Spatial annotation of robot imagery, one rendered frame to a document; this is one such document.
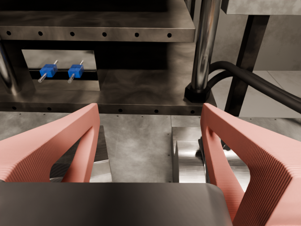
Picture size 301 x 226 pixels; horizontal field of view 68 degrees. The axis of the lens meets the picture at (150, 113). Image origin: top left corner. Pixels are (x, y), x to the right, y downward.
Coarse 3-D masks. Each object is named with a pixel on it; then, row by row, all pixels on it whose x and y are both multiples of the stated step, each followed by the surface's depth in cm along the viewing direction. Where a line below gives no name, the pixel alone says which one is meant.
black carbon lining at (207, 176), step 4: (200, 140) 45; (200, 144) 45; (224, 144) 45; (200, 148) 44; (204, 156) 44; (204, 160) 44; (204, 164) 43; (204, 168) 43; (208, 176) 42; (208, 180) 42
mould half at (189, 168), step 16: (176, 128) 62; (192, 128) 62; (176, 144) 48; (192, 144) 47; (176, 160) 47; (192, 160) 44; (240, 160) 44; (176, 176) 47; (192, 176) 42; (240, 176) 42
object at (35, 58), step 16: (32, 48) 83; (48, 48) 83; (64, 48) 83; (80, 48) 83; (96, 48) 85; (112, 48) 116; (32, 64) 86; (48, 64) 85; (64, 64) 85; (80, 64) 85; (96, 64) 86; (48, 80) 90; (64, 80) 90; (80, 80) 89; (96, 80) 89
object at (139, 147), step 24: (0, 120) 74; (24, 120) 74; (48, 120) 74; (120, 120) 75; (144, 120) 75; (168, 120) 75; (192, 120) 75; (264, 120) 75; (288, 120) 75; (120, 144) 66; (144, 144) 66; (168, 144) 66; (120, 168) 59; (144, 168) 59; (168, 168) 59
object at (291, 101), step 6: (276, 90) 69; (270, 96) 70; (276, 96) 68; (282, 96) 68; (288, 96) 68; (282, 102) 68; (288, 102) 67; (294, 102) 67; (300, 102) 67; (294, 108) 67; (300, 108) 66
